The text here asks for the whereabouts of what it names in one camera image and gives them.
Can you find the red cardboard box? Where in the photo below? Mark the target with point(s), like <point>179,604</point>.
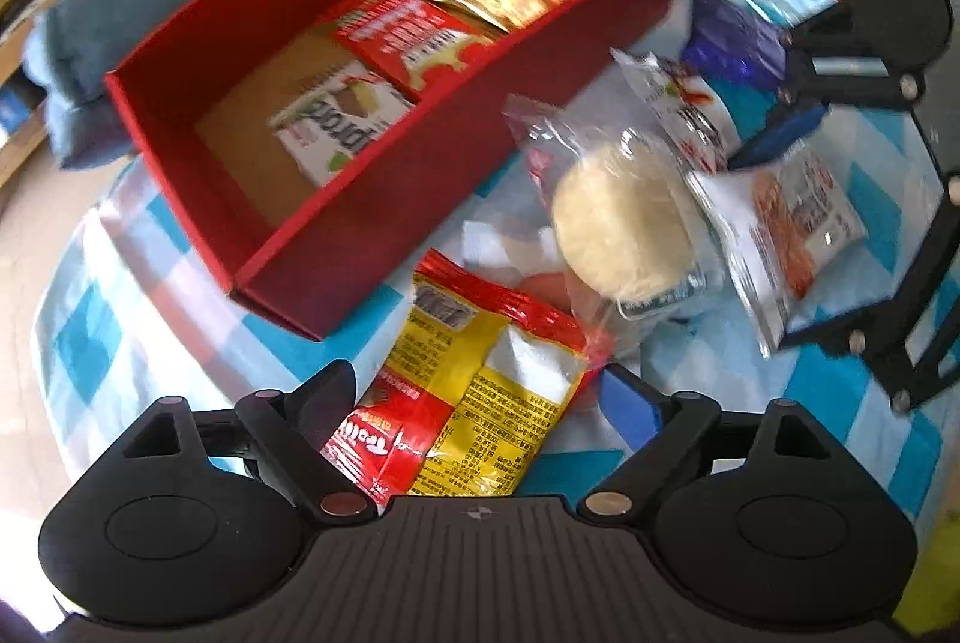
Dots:
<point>196,97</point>

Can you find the white spicy strips packet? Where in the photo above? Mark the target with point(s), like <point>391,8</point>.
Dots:
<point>779,225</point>

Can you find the red green spicy packet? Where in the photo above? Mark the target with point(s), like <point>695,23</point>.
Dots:
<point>413,43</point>

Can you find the vacuum packed sausages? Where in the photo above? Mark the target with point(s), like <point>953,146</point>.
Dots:
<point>525,259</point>

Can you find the yellow red Trolli packet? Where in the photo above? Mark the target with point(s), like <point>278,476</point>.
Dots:
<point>475,381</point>

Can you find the round white cake packet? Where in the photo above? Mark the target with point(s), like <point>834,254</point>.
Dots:
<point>627,229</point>

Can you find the purple foil packet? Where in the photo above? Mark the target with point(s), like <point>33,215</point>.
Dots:
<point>734,43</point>

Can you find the small white red snack packet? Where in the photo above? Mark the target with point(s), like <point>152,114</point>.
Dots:
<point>684,109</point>

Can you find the Kaprons wafer packet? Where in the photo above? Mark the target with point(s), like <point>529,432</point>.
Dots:
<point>332,123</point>

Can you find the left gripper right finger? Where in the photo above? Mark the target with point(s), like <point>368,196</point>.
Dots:
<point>664,434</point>

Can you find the blue checkered tablecloth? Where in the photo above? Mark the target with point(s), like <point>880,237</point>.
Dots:
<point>132,314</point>

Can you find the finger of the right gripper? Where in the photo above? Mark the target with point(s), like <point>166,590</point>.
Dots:
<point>784,126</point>
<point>856,332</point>

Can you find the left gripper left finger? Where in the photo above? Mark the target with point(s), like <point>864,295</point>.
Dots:
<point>287,432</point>

